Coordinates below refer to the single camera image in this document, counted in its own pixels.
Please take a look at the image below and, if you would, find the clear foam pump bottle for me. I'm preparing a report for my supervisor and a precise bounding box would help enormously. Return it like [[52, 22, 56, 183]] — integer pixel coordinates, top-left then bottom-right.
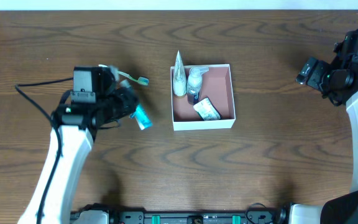
[[187, 67, 209, 105]]

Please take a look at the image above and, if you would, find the teal white toothpaste tube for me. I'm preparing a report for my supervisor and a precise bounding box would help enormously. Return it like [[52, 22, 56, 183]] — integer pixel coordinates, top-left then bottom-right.
[[119, 79, 154, 131]]

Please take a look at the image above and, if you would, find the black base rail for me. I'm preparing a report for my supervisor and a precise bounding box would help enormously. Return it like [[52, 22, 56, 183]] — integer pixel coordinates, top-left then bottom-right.
[[70, 203, 288, 224]]

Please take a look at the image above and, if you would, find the green white toothbrush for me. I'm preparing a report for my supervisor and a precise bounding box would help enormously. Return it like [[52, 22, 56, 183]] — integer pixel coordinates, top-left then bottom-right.
[[98, 63, 150, 86]]

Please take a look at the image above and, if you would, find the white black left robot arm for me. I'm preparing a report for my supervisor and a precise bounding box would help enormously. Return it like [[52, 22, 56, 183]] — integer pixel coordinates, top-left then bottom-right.
[[19, 65, 139, 223]]

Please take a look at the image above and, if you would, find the green white soap box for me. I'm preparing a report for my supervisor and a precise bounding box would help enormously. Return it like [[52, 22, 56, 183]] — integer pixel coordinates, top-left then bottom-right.
[[193, 98, 221, 121]]

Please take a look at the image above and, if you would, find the white Pantene tube gold cap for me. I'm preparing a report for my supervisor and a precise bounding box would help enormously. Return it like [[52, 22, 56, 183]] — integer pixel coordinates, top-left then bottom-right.
[[172, 51, 187, 97]]

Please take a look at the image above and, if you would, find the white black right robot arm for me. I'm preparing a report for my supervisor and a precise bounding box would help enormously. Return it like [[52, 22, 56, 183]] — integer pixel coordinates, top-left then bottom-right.
[[275, 29, 358, 223]]

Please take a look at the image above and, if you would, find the white pink-lined box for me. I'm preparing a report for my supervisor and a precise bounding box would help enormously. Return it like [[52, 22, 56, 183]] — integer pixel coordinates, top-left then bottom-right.
[[171, 64, 236, 131]]

